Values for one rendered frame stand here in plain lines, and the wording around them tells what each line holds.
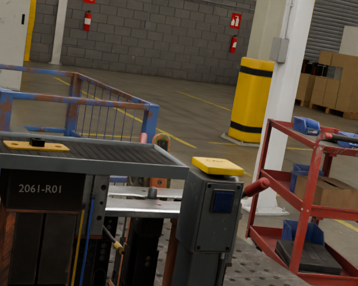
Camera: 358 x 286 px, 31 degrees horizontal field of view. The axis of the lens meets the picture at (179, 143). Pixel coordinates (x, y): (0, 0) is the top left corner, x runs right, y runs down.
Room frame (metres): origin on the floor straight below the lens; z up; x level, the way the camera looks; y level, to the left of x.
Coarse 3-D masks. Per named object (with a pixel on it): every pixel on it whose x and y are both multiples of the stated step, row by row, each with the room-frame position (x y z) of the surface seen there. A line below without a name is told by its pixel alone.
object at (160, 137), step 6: (156, 138) 1.41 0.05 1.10; (162, 138) 1.41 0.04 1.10; (168, 138) 1.42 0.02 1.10; (156, 144) 1.40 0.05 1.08; (162, 144) 1.40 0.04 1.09; (168, 144) 1.42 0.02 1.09; (168, 150) 1.41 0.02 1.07; (150, 180) 1.40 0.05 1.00; (156, 180) 1.39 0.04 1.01; (162, 180) 1.40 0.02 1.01; (150, 186) 1.39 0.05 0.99; (156, 186) 1.39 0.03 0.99; (162, 186) 1.39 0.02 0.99
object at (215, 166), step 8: (192, 160) 0.95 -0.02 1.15; (200, 160) 0.94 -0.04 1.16; (208, 160) 0.95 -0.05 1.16; (216, 160) 0.96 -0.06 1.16; (224, 160) 0.97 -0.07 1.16; (200, 168) 0.92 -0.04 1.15; (208, 168) 0.90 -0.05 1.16; (216, 168) 0.91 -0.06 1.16; (224, 168) 0.91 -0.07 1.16; (232, 168) 0.92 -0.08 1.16; (240, 168) 0.93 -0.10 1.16; (216, 176) 0.93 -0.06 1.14
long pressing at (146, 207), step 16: (112, 192) 1.25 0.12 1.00; (128, 192) 1.27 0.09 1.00; (144, 192) 1.29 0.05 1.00; (160, 192) 1.31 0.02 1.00; (176, 192) 1.34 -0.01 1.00; (112, 208) 1.14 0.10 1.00; (128, 208) 1.15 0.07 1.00; (144, 208) 1.17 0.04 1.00; (160, 208) 1.18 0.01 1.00; (176, 208) 1.21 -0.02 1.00
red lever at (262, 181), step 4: (260, 180) 1.00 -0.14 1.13; (264, 180) 0.99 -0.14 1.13; (268, 180) 1.00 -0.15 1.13; (252, 184) 1.01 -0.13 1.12; (256, 184) 1.00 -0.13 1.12; (260, 184) 0.99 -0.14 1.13; (264, 184) 0.99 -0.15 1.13; (268, 184) 0.99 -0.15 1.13; (248, 188) 1.02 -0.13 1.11; (252, 188) 1.01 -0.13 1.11; (256, 188) 1.00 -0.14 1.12; (260, 188) 1.00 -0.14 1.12; (264, 188) 0.99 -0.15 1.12; (244, 192) 1.04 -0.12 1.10; (248, 192) 1.02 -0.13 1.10; (252, 192) 1.02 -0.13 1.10; (256, 192) 1.01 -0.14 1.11; (244, 196) 1.05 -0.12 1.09; (248, 196) 1.03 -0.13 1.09
